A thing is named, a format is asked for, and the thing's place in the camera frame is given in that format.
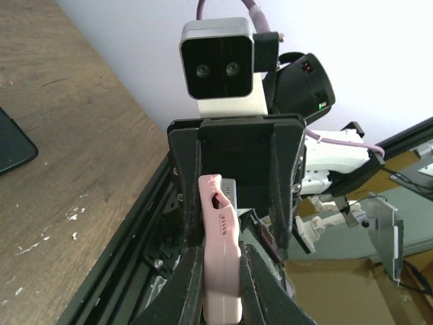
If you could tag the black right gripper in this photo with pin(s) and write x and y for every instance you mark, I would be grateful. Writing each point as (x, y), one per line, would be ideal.
(259, 152)

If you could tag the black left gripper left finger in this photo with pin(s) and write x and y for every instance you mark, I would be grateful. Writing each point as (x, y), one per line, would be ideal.
(180, 300)

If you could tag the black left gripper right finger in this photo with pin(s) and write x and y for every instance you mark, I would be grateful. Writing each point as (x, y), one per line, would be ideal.
(264, 300)

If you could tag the pink phone case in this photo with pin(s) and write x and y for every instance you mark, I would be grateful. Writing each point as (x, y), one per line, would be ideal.
(222, 302)

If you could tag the teal edged black phone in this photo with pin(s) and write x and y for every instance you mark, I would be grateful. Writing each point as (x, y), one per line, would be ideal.
(16, 147)

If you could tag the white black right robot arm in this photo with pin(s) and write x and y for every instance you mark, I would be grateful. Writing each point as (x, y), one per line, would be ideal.
(333, 163)

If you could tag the black aluminium frame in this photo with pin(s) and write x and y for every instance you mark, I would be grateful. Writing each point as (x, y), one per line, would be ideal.
(146, 250)

